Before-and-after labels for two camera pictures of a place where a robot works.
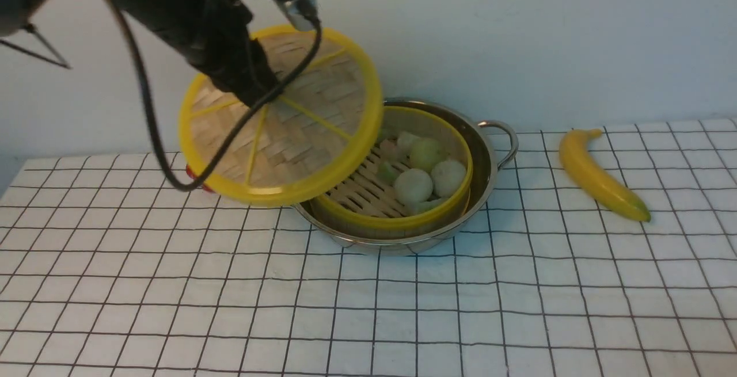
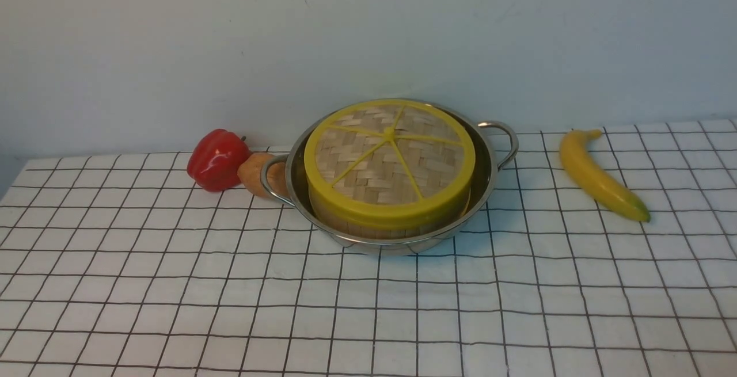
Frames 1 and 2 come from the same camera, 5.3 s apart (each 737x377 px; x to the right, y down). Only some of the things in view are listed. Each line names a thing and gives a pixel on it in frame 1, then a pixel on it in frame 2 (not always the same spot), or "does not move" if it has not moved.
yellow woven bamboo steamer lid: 314,138 → 390,163
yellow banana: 576,156 does not move
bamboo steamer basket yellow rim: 419,170 → 432,231
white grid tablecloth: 107,270 does not move
